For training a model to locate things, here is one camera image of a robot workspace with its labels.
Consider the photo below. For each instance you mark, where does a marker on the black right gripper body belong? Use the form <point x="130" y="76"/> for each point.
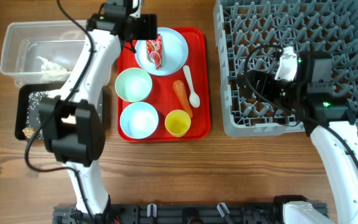
<point x="250" y="83"/>

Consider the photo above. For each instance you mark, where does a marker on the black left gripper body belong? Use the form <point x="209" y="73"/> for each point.
<point x="143" y="28"/>

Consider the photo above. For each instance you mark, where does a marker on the red snack wrapper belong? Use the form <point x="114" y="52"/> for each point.
<point x="154" y="49"/>

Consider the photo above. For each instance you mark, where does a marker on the light blue bowl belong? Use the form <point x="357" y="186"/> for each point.
<point x="139" y="120"/>

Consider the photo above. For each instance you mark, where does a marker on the white tissue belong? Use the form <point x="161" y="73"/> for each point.
<point x="52" y="72"/>

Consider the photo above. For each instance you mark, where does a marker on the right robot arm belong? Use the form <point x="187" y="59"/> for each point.
<point x="302" y="86"/>

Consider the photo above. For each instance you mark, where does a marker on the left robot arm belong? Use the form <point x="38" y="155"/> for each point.
<point x="104" y="42"/>

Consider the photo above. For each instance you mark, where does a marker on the grey-blue dishwasher rack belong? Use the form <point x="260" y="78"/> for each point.
<point x="241" y="26"/>

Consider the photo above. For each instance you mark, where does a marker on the black waste tray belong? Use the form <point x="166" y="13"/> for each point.
<point x="23" y="105"/>

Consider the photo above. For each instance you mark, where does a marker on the light blue plate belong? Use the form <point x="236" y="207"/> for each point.
<point x="174" y="53"/>

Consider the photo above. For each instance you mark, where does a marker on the mint green bowl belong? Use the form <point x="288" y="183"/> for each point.
<point x="133" y="85"/>

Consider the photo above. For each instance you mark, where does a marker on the orange carrot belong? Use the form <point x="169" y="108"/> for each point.
<point x="180" y="91"/>

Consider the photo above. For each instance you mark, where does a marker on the white plastic spoon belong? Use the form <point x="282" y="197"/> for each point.
<point x="193" y="98"/>

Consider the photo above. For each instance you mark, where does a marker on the red plastic tray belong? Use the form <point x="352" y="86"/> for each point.
<point x="163" y="98"/>

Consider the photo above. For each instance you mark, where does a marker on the yellow plastic cup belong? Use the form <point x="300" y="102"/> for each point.
<point x="177" y="123"/>

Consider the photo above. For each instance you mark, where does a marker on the clear plastic bin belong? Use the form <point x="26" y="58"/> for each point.
<point x="57" y="41"/>

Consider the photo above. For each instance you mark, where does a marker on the spilled white rice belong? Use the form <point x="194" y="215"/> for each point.
<point x="32" y="112"/>

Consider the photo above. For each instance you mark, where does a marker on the brown food scrap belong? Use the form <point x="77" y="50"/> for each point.
<point x="28" y="132"/>

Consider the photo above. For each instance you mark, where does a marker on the black mounting rail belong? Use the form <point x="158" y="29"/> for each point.
<point x="246" y="213"/>

